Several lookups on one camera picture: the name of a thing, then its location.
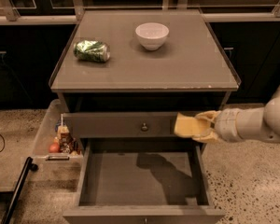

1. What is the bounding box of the black pole stand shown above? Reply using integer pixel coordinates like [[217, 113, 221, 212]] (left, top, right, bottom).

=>
[[1, 157, 38, 224]]

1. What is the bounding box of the brown snack package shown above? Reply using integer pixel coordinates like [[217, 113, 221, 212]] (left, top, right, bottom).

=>
[[57, 126, 73, 153]]

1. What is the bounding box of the grey wooden drawer cabinet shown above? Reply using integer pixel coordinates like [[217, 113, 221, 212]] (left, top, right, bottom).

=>
[[48, 9, 242, 224]]

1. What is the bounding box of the white ceramic bowl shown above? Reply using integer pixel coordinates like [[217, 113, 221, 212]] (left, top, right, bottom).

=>
[[135, 22, 169, 50]]

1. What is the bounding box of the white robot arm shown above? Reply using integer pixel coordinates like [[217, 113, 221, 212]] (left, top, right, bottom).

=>
[[193, 85, 280, 143]]

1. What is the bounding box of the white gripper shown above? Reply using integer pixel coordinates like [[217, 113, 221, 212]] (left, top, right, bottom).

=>
[[192, 108, 242, 143]]

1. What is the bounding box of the red apple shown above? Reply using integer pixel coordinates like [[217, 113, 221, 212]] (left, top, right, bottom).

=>
[[49, 143, 60, 153]]

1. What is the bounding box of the grey open middle drawer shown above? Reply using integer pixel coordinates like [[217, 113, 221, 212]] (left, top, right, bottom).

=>
[[63, 137, 225, 224]]

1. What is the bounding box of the yellow sponge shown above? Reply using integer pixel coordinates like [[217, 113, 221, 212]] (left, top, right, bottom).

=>
[[174, 113, 211, 138]]

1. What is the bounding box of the grey top drawer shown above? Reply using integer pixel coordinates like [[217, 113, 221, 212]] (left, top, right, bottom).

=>
[[63, 110, 224, 139]]

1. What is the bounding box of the brass top drawer knob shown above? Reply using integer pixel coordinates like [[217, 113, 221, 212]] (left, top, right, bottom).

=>
[[141, 123, 148, 132]]

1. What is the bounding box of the metal railing frame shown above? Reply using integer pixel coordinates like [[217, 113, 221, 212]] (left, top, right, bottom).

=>
[[0, 0, 280, 25]]

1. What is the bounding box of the crushed green soda can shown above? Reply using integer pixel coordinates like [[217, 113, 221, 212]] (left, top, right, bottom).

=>
[[73, 40, 110, 63]]

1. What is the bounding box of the clear plastic storage bin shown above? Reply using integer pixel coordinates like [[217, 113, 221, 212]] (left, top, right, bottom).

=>
[[33, 99, 82, 161]]

